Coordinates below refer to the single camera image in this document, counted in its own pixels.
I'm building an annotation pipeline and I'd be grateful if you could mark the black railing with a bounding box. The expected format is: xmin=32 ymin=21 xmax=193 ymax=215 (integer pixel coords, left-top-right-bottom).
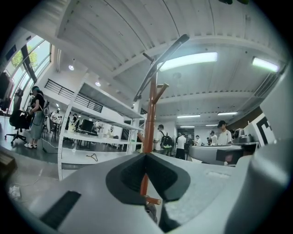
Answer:
xmin=44 ymin=78 xmax=104 ymax=113

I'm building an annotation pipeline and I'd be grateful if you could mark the black office chair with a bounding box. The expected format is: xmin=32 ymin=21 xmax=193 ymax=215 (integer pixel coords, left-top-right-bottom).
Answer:
xmin=4 ymin=89 xmax=31 ymax=145

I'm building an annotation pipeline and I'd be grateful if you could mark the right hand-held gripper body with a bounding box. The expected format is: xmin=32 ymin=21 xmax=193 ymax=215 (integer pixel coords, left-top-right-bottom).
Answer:
xmin=221 ymin=65 xmax=293 ymax=234

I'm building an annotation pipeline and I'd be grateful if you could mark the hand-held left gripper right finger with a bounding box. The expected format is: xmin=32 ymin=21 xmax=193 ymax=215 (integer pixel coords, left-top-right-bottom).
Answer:
xmin=146 ymin=152 xmax=250 ymax=234

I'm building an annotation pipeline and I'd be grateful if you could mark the wooden step platform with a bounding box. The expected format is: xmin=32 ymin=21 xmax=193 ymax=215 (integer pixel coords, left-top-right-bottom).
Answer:
xmin=0 ymin=151 xmax=18 ymax=181

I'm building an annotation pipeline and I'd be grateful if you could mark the white metal shelving rack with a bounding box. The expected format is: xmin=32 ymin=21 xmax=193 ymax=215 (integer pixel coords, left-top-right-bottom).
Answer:
xmin=57 ymin=73 xmax=147 ymax=181

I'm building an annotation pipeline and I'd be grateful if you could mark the orange stand pole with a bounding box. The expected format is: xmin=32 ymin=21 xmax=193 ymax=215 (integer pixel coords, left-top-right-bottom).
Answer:
xmin=133 ymin=34 xmax=190 ymax=206

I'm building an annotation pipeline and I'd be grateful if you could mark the grey camera device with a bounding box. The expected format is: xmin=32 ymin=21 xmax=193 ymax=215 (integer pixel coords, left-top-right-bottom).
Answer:
xmin=232 ymin=128 xmax=255 ymax=144

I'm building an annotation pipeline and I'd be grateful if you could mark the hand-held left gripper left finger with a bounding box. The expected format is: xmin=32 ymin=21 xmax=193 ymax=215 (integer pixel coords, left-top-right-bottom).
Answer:
xmin=29 ymin=152 xmax=164 ymax=234

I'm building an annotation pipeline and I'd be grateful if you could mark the long ceiling light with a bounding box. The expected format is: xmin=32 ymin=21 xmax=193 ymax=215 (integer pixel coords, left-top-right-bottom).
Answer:
xmin=157 ymin=52 xmax=218 ymax=72
xmin=251 ymin=56 xmax=280 ymax=73

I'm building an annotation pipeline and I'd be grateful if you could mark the large window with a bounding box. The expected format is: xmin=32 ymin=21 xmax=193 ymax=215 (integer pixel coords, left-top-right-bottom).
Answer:
xmin=4 ymin=36 xmax=52 ymax=96

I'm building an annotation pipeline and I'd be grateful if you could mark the clothes hanger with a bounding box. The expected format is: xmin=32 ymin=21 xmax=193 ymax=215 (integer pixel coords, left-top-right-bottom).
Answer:
xmin=86 ymin=152 xmax=99 ymax=163

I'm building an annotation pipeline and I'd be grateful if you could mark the grey round counter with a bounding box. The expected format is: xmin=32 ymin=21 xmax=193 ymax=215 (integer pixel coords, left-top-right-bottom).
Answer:
xmin=189 ymin=141 xmax=260 ymax=165

